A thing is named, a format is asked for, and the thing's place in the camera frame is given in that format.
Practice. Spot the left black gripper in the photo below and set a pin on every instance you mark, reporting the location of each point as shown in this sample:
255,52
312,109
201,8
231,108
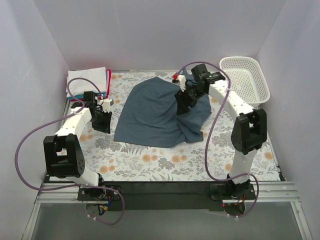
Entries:
100,119

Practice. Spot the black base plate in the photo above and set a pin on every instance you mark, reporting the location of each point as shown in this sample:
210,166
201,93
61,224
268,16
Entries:
168,195

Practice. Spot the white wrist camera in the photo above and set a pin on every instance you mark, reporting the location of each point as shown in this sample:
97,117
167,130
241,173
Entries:
180,80
106,104

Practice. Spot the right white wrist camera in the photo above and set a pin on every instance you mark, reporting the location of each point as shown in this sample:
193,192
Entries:
180,80

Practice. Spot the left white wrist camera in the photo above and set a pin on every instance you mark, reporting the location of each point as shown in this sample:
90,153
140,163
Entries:
106,104

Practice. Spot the white plastic basket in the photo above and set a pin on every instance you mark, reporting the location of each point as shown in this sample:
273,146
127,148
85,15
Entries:
247,79

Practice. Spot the white folded t shirt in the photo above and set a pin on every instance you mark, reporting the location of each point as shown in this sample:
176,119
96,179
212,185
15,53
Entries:
86,81

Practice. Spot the red folded t shirt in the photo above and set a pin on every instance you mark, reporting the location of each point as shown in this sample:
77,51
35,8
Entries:
108,82

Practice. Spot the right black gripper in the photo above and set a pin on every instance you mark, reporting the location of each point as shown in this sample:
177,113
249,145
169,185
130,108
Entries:
186,97

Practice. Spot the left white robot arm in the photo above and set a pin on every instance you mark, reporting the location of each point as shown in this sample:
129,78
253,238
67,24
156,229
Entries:
63,154

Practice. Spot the teal folded t shirt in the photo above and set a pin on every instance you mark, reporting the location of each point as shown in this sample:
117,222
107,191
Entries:
77,96

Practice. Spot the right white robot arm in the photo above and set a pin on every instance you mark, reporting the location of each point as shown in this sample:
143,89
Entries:
249,130

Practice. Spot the blue grey t shirt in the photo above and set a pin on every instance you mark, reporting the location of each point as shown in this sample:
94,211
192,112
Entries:
149,117

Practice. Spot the floral table mat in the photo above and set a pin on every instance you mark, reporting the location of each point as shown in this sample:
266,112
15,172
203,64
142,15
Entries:
117,161

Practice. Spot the aluminium frame rail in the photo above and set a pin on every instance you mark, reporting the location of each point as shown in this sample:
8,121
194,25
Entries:
269,191

